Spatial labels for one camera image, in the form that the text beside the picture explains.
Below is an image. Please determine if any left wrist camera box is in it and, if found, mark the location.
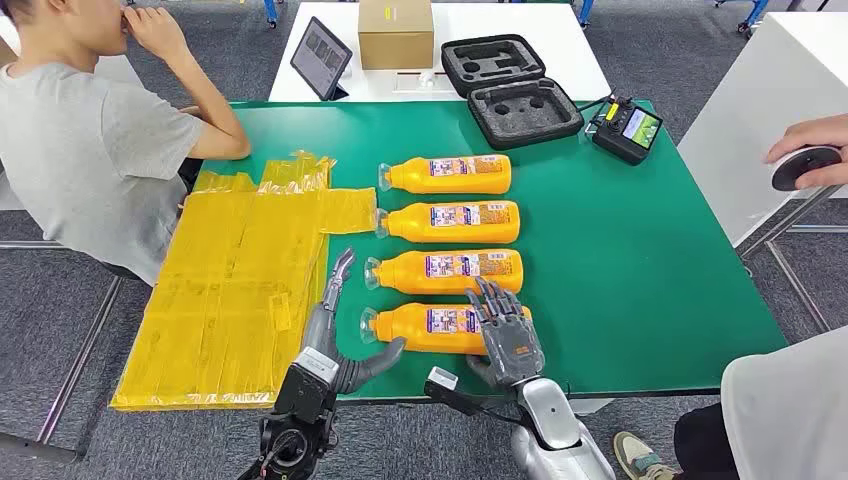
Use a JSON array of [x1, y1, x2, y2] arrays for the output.
[[273, 346, 340, 425]]

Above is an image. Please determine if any black round disc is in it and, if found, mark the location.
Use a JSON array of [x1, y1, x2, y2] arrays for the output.
[[770, 145, 844, 193]]

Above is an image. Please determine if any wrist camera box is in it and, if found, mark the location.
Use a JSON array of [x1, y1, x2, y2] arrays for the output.
[[273, 346, 340, 425], [423, 366, 521, 419]]

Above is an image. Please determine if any black tablet on stand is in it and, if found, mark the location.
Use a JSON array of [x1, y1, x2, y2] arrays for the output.
[[290, 16, 354, 102]]

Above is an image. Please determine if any black stool seat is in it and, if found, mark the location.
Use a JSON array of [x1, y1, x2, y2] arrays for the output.
[[95, 260, 144, 283]]

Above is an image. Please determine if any person's right hand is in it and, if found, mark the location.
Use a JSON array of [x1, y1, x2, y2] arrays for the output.
[[122, 6, 191, 64]]

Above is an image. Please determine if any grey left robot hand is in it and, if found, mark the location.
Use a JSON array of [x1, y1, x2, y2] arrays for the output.
[[301, 248, 407, 397]]

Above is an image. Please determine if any black foam lined case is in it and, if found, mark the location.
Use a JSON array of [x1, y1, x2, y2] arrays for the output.
[[440, 34, 586, 151]]

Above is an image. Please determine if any black remote controller with screen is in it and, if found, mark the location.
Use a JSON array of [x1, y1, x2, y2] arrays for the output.
[[591, 95, 665, 167]]

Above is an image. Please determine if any white table foot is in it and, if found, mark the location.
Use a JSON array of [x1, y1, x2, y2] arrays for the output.
[[568, 397, 614, 417]]

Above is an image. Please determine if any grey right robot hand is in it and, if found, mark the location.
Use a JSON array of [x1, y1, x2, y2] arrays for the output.
[[465, 276, 547, 391]]

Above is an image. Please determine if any brown cardboard box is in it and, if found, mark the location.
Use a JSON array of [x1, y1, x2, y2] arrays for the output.
[[357, 0, 436, 72]]

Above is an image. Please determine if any person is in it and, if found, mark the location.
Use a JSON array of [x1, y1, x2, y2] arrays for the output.
[[0, 0, 253, 287], [612, 324, 848, 480]]

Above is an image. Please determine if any orange detergent bottle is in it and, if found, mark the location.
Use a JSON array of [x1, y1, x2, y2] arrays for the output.
[[363, 248, 525, 296], [374, 200, 522, 245], [377, 154, 513, 196], [359, 302, 533, 357]]

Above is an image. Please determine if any grey metal table frame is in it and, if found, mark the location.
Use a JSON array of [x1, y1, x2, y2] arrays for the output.
[[0, 239, 124, 465], [735, 185, 848, 333]]

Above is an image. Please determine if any person's hand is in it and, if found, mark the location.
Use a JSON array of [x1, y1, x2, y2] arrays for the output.
[[763, 113, 848, 191]]

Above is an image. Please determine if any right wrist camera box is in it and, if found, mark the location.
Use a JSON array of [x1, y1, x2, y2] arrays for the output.
[[423, 366, 521, 419]]

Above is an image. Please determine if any black cable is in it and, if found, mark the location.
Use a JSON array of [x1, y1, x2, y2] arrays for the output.
[[574, 89, 617, 115]]

